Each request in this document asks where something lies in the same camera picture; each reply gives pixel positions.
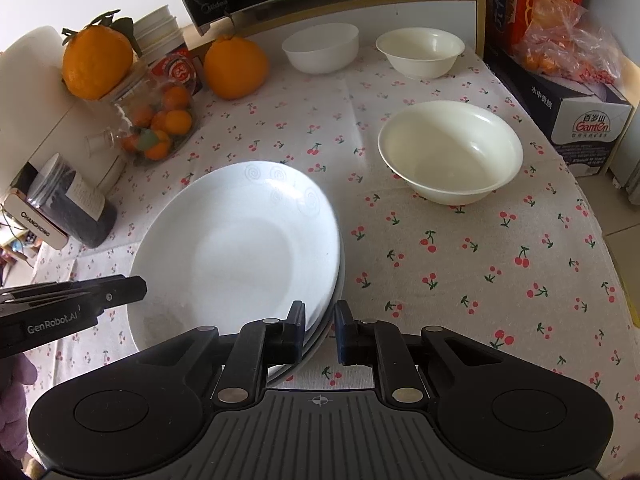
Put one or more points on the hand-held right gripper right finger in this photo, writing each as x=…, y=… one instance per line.
x=342, y=330

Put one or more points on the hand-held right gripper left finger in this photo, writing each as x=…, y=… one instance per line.
x=298, y=320

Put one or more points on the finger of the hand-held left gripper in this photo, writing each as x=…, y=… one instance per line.
x=120, y=287

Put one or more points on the white plate with swirl marks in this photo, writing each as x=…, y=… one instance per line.
x=225, y=250

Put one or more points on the large cream bowl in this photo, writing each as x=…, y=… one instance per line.
x=450, y=155

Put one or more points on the white straight-sided bowl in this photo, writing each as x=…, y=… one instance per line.
x=320, y=50

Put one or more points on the small cream bowl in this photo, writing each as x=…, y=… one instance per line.
x=420, y=52

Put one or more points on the person's left hand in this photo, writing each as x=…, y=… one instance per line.
x=12, y=395

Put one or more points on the clear jar with dark contents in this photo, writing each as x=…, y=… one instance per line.
x=75, y=205

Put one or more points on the cherry print tablecloth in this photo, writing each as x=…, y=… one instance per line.
x=450, y=270

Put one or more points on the glass jar of small oranges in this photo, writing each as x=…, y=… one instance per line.
x=155, y=125

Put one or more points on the white air fryer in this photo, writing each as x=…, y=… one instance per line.
x=35, y=100

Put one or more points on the red tin with round logo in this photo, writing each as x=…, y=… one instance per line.
x=177, y=72

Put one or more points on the large orange with leaves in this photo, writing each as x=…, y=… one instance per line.
x=95, y=65

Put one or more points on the stack of paper cups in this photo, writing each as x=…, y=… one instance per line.
x=157, y=30

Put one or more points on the dark blue carton box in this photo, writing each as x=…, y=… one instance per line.
x=575, y=125

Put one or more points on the white wooden-edged shelf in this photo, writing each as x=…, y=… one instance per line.
x=400, y=10

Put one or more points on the white refrigerator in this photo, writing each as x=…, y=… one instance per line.
x=625, y=160

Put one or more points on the plastic bag of small oranges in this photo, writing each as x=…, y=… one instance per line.
x=565, y=50

